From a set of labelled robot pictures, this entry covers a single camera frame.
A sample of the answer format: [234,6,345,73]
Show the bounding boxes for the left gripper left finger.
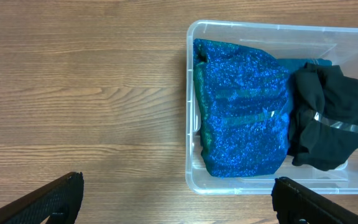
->
[0,172,84,224]

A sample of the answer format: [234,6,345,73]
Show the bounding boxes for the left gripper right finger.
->
[272,177,358,224]

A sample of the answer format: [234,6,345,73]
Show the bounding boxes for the black garment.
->
[288,63,358,171]

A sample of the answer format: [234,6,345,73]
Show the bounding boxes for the blue sequin cloth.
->
[193,39,292,178]

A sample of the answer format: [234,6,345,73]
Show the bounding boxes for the blue denim jeans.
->
[277,58,332,73]

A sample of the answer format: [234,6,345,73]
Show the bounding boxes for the clear plastic storage bin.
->
[185,20,358,195]

